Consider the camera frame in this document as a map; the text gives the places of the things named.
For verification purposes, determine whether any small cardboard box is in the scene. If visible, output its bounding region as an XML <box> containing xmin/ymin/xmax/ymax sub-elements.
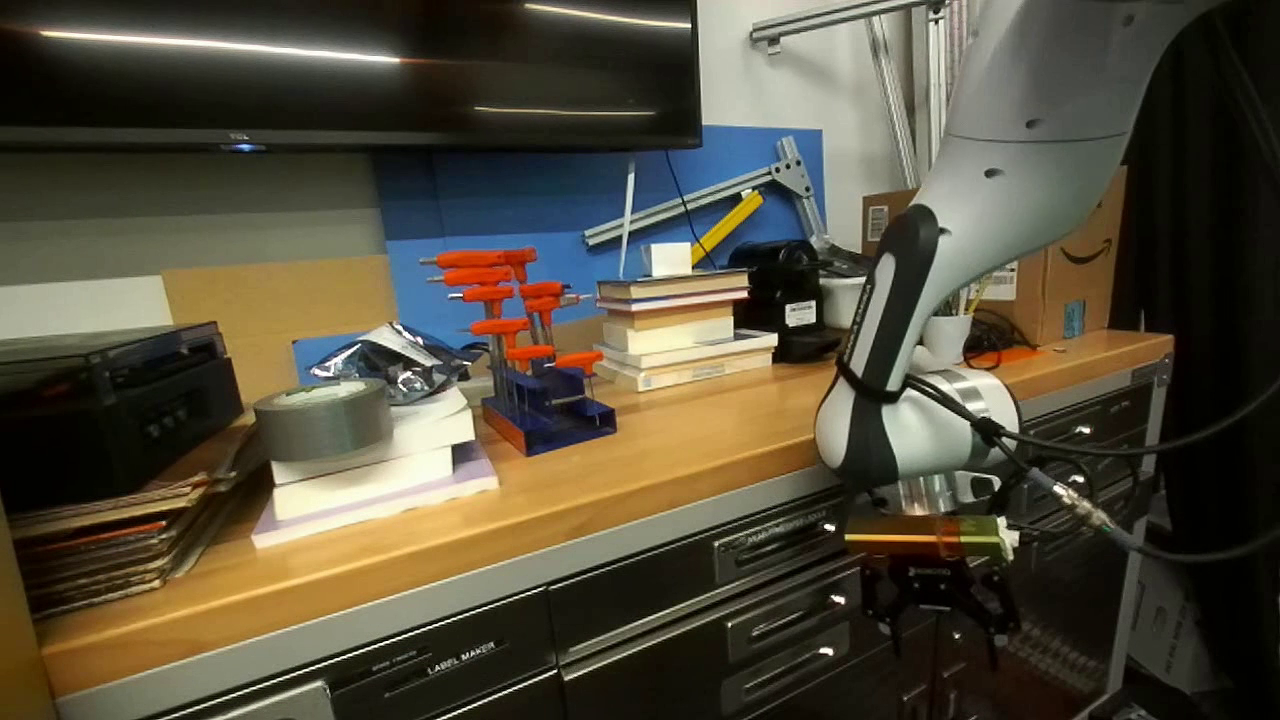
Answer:
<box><xmin>857</xmin><ymin>186</ymin><xmax>926</xmax><ymax>255</ymax></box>

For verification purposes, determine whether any large cardboard shipping box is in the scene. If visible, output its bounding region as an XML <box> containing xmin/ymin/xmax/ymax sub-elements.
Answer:
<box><xmin>1013</xmin><ymin>163</ymin><xmax>1131</xmax><ymax>349</ymax></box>

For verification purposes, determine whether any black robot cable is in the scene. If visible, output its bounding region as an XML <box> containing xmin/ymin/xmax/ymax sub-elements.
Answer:
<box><xmin>993</xmin><ymin>446</ymin><xmax>1280</xmax><ymax>572</ymax></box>
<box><xmin>915</xmin><ymin>375</ymin><xmax>1280</xmax><ymax>463</ymax></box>

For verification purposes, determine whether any black desktop appliance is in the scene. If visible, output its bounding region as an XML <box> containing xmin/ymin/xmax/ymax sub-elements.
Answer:
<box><xmin>727</xmin><ymin>238</ymin><xmax>843</xmax><ymax>368</ymax></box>

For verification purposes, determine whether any blue hex key stand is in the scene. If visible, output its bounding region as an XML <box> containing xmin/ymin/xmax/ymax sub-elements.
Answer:
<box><xmin>477</xmin><ymin>366</ymin><xmax>621</xmax><ymax>459</ymax></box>

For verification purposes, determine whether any small orange item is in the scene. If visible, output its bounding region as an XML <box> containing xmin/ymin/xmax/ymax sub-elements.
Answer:
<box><xmin>966</xmin><ymin>339</ymin><xmax>1044</xmax><ymax>375</ymax></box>

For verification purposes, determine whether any thick white book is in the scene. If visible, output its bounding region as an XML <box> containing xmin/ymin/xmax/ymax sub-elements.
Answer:
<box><xmin>269</xmin><ymin>447</ymin><xmax>459</xmax><ymax>525</ymax></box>

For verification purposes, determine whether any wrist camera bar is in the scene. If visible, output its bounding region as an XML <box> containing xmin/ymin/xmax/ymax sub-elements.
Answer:
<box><xmin>841</xmin><ymin>512</ymin><xmax>1029</xmax><ymax>570</ymax></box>

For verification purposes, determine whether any yellow bar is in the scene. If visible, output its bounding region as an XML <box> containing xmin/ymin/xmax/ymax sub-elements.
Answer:
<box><xmin>690</xmin><ymin>189</ymin><xmax>770</xmax><ymax>268</ymax></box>

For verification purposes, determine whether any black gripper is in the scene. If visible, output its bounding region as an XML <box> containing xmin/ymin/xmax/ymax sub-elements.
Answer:
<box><xmin>864</xmin><ymin>558</ymin><xmax>1029</xmax><ymax>674</ymax></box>

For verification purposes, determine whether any yellow handled tool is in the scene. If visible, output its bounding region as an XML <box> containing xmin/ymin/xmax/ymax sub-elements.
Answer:
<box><xmin>581</xmin><ymin>133</ymin><xmax>819</xmax><ymax>252</ymax></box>

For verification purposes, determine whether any stacked hardcover book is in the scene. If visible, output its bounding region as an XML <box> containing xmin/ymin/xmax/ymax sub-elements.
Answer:
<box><xmin>592</xmin><ymin>327</ymin><xmax>780</xmax><ymax>375</ymax></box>
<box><xmin>595</xmin><ymin>357</ymin><xmax>776</xmax><ymax>400</ymax></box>
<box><xmin>592</xmin><ymin>268</ymin><xmax>756</xmax><ymax>306</ymax></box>
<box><xmin>600</xmin><ymin>300</ymin><xmax>740</xmax><ymax>359</ymax></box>

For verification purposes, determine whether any blue wall board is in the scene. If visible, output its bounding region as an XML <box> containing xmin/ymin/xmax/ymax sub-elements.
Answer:
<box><xmin>291</xmin><ymin>123</ymin><xmax>832</xmax><ymax>385</ymax></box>

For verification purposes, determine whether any lilac flat book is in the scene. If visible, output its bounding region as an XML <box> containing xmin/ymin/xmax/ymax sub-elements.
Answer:
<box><xmin>248</xmin><ymin>446</ymin><xmax>506</xmax><ymax>554</ymax></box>

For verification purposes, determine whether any grey metal wall bar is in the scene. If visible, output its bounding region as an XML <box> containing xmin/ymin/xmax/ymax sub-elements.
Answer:
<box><xmin>744</xmin><ymin>0</ymin><xmax>952</xmax><ymax>55</ymax></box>

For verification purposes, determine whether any brown cardboard sheet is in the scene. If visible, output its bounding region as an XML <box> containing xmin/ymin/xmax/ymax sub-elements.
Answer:
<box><xmin>159</xmin><ymin>252</ymin><xmax>396</xmax><ymax>403</ymax></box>

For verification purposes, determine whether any small white box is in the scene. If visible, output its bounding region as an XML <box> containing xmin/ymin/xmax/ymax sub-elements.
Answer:
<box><xmin>650</xmin><ymin>242</ymin><xmax>695</xmax><ymax>279</ymax></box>

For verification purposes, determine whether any white cup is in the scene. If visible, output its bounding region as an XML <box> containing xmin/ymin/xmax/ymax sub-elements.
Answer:
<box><xmin>915</xmin><ymin>311</ymin><xmax>978</xmax><ymax>372</ymax></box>
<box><xmin>817</xmin><ymin>255</ymin><xmax>873</xmax><ymax>332</ymax></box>

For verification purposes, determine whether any stack of dark boards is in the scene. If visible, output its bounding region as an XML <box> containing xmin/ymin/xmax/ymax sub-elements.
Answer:
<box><xmin>6</xmin><ymin>426</ymin><xmax>274</xmax><ymax>624</ymax></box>

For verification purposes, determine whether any black curtain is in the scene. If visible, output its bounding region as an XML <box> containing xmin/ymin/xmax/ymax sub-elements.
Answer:
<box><xmin>1115</xmin><ymin>0</ymin><xmax>1280</xmax><ymax>720</ymax></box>

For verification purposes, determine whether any black electronic device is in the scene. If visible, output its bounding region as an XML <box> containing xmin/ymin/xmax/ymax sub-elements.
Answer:
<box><xmin>0</xmin><ymin>318</ymin><xmax>248</xmax><ymax>518</ymax></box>

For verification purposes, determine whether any grey duct tape roll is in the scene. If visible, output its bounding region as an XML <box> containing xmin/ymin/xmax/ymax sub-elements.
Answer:
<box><xmin>252</xmin><ymin>375</ymin><xmax>396</xmax><ymax>463</ymax></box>

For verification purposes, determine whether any thin white rod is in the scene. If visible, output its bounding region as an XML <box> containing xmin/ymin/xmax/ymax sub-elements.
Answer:
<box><xmin>615</xmin><ymin>156</ymin><xmax>641</xmax><ymax>279</ymax></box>

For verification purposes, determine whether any crumpled silver foil bag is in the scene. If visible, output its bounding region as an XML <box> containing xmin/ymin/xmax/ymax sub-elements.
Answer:
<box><xmin>314</xmin><ymin>318</ymin><xmax>477</xmax><ymax>403</ymax></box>

